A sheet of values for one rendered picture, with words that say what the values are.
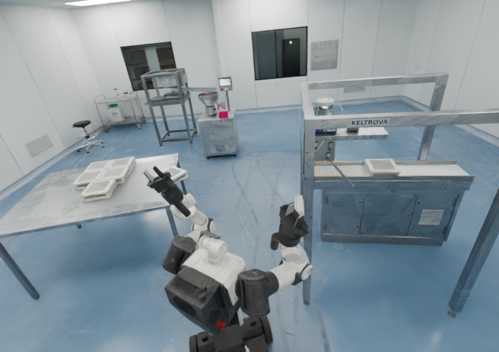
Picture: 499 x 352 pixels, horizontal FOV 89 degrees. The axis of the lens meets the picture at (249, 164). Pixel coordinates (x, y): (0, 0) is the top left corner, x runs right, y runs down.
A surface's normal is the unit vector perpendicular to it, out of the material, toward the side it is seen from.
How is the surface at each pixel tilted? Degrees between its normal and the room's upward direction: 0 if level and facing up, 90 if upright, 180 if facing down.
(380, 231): 90
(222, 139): 90
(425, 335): 0
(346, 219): 91
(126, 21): 90
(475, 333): 0
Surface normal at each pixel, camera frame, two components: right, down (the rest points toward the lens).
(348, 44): -0.01, 0.47
